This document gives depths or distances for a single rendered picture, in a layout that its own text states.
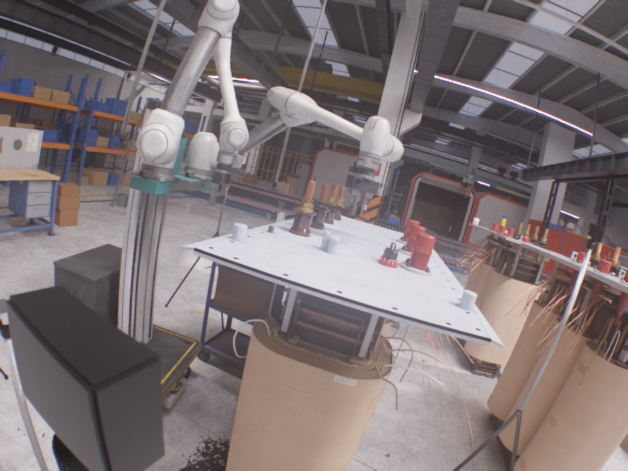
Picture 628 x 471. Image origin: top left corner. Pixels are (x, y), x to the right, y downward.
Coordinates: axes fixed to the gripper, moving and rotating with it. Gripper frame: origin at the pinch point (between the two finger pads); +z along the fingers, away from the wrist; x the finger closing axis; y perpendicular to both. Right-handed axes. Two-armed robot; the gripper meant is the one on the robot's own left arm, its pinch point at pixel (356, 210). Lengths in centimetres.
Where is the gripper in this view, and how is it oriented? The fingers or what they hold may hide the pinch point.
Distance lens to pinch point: 131.0
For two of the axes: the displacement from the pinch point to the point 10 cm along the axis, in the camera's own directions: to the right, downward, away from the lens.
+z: -2.4, 9.5, 1.7
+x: 8.4, 1.2, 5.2
